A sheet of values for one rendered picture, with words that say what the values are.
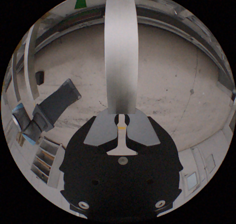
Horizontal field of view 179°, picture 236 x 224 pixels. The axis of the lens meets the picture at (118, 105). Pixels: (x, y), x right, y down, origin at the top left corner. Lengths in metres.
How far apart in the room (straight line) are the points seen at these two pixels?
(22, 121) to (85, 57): 0.89
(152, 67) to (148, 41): 0.31
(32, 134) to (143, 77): 1.21
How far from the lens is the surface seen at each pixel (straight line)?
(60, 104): 0.91
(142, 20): 0.92
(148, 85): 1.03
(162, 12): 0.35
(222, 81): 2.50
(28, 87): 0.27
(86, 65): 1.01
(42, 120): 0.78
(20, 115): 0.71
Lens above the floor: 0.94
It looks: 59 degrees down
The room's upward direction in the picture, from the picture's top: 178 degrees counter-clockwise
